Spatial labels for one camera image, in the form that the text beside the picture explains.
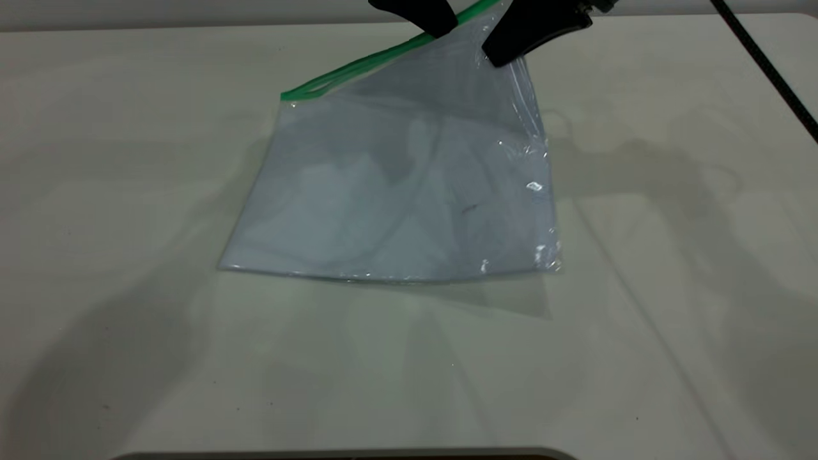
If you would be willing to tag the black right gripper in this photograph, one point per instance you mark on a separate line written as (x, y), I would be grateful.
(597, 5)

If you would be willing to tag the clear plastic bag green zipper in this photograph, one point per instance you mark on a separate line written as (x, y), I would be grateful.
(396, 191)

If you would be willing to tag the white paper sheets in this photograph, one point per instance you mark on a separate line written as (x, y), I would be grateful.
(383, 217)

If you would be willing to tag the black rounded base panel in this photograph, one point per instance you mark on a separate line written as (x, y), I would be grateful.
(345, 455)

